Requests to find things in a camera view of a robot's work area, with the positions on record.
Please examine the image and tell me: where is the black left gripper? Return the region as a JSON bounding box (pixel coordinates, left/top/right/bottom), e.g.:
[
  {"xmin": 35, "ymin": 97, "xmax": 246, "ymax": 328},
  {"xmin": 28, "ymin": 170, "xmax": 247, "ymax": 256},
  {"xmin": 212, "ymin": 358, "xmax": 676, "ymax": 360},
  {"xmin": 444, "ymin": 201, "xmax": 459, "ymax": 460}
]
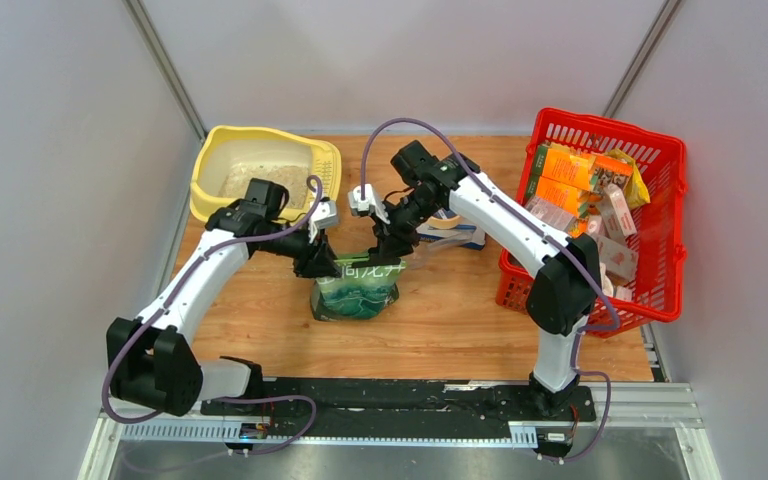
[{"xmin": 257, "ymin": 221, "xmax": 341, "ymax": 281}]

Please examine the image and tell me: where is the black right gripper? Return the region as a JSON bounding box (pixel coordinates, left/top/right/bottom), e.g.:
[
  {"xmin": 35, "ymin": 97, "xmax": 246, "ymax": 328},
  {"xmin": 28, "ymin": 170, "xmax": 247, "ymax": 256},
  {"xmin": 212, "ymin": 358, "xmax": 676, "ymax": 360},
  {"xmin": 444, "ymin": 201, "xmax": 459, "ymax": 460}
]
[{"xmin": 369, "ymin": 190, "xmax": 440, "ymax": 265}]

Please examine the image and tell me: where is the green cat litter bag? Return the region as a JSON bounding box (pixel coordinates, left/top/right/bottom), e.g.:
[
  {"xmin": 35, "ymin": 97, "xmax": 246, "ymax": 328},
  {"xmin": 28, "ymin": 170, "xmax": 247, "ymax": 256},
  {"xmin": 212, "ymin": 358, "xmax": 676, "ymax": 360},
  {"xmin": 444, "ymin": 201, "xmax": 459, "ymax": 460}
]
[{"xmin": 310, "ymin": 259, "xmax": 408, "ymax": 321}]

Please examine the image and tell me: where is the clear plastic scoop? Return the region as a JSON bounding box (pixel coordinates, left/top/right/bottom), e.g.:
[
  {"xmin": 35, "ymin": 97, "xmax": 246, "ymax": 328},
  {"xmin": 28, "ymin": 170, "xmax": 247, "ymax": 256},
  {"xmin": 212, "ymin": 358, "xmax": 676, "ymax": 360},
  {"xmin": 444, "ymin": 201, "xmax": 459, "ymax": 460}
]
[{"xmin": 410, "ymin": 236, "xmax": 467, "ymax": 265}]

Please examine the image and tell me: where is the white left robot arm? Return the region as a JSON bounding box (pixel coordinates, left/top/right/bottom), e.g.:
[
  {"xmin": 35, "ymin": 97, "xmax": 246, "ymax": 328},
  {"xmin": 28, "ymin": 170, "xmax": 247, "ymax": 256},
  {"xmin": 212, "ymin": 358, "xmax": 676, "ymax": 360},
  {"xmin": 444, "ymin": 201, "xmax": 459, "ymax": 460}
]
[{"xmin": 101, "ymin": 175, "xmax": 340, "ymax": 424}]

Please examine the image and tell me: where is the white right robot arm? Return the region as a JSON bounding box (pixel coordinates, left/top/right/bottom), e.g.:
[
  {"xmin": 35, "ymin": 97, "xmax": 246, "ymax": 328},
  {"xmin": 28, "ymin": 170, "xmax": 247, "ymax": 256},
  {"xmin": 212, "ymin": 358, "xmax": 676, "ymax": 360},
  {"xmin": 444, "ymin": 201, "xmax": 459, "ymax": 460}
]
[{"xmin": 348, "ymin": 141, "xmax": 603, "ymax": 419}]

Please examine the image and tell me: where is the yellow litter box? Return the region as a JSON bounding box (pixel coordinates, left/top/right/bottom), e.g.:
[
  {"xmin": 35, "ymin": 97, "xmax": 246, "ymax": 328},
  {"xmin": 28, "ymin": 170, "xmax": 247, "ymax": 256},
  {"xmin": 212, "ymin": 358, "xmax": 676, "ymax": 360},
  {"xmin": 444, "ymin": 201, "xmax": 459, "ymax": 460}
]
[{"xmin": 189, "ymin": 125, "xmax": 342, "ymax": 223}]

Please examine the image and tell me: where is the grey labelled box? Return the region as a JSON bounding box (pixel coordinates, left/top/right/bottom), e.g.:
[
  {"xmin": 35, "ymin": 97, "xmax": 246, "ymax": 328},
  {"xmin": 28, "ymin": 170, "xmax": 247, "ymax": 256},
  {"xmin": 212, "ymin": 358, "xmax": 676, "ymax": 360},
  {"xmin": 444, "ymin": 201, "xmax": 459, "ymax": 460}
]
[{"xmin": 525, "ymin": 196, "xmax": 578, "ymax": 232}]

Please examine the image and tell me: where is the orange green box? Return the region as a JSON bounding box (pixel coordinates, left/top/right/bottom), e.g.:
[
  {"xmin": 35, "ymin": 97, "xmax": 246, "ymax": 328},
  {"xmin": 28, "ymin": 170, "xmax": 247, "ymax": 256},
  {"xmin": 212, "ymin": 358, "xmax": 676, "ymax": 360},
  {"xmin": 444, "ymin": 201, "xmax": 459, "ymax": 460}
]
[{"xmin": 524, "ymin": 142, "xmax": 634, "ymax": 217}]

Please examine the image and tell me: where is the pink white box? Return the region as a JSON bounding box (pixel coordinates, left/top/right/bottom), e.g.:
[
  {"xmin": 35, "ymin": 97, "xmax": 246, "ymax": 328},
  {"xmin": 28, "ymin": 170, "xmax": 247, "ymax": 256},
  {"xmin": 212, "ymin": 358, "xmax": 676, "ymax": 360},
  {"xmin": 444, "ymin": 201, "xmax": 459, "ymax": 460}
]
[{"xmin": 597, "ymin": 183, "xmax": 638, "ymax": 241}]

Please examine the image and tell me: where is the blue white card package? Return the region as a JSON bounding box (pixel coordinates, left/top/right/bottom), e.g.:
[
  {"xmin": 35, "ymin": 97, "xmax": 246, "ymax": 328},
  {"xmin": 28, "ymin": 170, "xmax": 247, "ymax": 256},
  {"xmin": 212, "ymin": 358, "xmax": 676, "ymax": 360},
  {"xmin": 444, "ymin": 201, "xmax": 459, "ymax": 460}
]
[{"xmin": 418, "ymin": 224, "xmax": 486, "ymax": 250}]

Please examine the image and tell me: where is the yellow snack bag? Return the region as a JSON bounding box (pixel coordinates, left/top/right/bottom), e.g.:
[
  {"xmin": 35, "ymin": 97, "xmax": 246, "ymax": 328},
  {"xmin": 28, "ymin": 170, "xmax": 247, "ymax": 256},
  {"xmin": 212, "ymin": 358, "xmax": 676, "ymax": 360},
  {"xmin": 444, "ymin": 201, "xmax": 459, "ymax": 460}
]
[{"xmin": 605, "ymin": 148, "xmax": 651, "ymax": 209}]

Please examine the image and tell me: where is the red plastic basket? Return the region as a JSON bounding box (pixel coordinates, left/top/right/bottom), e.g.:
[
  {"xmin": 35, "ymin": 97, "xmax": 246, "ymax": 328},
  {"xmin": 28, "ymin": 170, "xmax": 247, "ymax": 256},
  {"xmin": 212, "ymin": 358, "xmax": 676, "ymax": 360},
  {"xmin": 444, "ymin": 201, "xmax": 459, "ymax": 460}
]
[{"xmin": 515, "ymin": 107, "xmax": 687, "ymax": 338}]

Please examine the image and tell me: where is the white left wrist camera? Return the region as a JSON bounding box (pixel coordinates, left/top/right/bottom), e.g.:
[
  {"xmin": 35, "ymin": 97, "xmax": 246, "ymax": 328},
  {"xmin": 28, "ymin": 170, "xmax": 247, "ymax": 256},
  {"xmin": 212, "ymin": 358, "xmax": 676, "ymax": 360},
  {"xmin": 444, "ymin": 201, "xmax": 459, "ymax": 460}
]
[{"xmin": 307, "ymin": 200, "xmax": 339, "ymax": 243}]

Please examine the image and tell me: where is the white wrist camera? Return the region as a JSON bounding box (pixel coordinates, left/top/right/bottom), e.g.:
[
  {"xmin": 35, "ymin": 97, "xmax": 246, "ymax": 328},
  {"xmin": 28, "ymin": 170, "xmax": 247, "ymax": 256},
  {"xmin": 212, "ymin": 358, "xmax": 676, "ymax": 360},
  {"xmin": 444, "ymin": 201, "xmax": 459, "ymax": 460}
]
[
  {"xmin": 348, "ymin": 183, "xmax": 390, "ymax": 224},
  {"xmin": 307, "ymin": 200, "xmax": 339, "ymax": 243}
]

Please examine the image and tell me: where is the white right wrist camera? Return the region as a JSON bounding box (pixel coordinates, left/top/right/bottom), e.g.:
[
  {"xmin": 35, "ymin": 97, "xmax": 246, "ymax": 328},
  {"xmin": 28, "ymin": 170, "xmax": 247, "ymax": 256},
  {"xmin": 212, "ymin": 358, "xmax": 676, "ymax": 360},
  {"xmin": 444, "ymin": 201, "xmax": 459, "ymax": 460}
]
[{"xmin": 348, "ymin": 183, "xmax": 390, "ymax": 224}]

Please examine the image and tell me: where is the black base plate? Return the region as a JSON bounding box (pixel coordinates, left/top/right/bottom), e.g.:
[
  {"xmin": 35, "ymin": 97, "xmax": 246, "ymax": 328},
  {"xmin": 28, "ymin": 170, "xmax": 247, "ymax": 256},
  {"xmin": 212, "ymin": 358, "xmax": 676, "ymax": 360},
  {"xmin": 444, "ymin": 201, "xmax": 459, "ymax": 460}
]
[{"xmin": 199, "ymin": 376, "xmax": 597, "ymax": 440}]

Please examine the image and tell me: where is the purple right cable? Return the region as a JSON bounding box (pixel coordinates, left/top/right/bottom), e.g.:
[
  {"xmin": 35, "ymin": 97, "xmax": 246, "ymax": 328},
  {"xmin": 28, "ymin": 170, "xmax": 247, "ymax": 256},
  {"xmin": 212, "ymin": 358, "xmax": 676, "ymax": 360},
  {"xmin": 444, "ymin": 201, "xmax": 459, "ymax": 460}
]
[{"xmin": 360, "ymin": 117, "xmax": 624, "ymax": 463}]

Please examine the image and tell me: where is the purple cable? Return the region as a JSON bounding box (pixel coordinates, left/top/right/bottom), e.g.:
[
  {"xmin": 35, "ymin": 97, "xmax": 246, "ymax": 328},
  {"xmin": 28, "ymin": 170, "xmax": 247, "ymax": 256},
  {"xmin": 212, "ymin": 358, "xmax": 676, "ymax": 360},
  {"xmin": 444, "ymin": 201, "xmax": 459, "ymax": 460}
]
[
  {"xmin": 100, "ymin": 174, "xmax": 318, "ymax": 456},
  {"xmin": 360, "ymin": 117, "xmax": 624, "ymax": 463}
]

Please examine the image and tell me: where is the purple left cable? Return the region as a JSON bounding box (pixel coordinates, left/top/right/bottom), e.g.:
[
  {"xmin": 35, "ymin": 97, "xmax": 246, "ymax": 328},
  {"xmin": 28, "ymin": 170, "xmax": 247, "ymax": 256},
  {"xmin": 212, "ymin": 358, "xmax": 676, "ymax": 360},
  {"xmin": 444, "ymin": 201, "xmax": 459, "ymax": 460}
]
[{"xmin": 100, "ymin": 174, "xmax": 318, "ymax": 456}]

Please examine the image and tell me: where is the aluminium frame rail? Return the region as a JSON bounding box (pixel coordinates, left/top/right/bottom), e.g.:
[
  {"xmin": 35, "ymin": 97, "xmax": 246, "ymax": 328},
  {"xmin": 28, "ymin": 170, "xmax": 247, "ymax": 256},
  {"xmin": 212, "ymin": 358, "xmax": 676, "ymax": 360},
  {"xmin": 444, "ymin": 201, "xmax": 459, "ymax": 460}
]
[{"xmin": 80, "ymin": 377, "xmax": 720, "ymax": 479}]

